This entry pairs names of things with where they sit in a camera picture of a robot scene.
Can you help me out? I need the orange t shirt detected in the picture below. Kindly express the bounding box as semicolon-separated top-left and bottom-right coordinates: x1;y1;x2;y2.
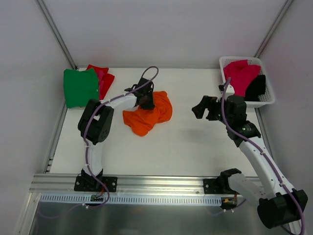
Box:
123;91;173;137

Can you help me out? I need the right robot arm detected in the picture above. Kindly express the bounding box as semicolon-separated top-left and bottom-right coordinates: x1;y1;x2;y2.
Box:
192;95;308;235

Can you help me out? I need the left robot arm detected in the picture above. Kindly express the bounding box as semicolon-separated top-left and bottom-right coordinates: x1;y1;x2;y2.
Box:
78;77;155;191

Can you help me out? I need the black t shirt in basket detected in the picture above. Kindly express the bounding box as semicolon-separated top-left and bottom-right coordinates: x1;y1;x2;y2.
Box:
245;74;266;102

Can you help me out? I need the white plastic basket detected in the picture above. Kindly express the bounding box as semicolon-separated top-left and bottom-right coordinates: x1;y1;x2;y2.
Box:
219;56;275;108

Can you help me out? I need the magenta t shirt in basket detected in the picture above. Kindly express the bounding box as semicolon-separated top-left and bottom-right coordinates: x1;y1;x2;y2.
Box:
223;59;261;97

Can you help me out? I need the red folded t shirt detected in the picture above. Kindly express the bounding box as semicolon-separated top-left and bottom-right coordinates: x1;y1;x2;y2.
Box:
87;65;115;99

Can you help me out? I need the pink folded t shirt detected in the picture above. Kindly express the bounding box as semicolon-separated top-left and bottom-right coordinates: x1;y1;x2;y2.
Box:
97;70;104;100

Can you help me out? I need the green folded t shirt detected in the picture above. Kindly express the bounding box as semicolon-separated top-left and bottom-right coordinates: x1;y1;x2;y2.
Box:
63;69;99;109

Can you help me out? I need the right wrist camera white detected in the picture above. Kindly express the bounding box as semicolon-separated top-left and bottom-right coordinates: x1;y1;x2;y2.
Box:
218;84;235;98

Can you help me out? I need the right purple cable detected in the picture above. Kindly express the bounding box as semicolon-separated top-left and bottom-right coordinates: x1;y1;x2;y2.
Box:
207;77;306;235

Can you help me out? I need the purple cable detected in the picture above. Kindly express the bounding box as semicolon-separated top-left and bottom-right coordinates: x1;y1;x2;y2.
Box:
36;65;159;218
207;77;306;235

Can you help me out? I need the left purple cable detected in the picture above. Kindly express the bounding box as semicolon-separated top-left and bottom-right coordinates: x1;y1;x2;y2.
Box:
36;65;159;218

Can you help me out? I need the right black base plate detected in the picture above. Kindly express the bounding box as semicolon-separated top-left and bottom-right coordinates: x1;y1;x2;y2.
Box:
202;177;235;194

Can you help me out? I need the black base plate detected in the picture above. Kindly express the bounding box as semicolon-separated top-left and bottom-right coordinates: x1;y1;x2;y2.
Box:
202;177;235;194
74;175;118;192

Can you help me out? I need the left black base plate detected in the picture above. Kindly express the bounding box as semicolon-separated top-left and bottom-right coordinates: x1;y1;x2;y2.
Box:
74;175;118;192

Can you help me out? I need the aluminium mounting rail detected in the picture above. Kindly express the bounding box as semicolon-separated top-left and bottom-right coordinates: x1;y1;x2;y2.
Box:
29;173;216;196

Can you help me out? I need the white slotted cable duct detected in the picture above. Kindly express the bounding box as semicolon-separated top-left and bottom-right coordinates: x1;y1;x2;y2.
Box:
40;193;222;207

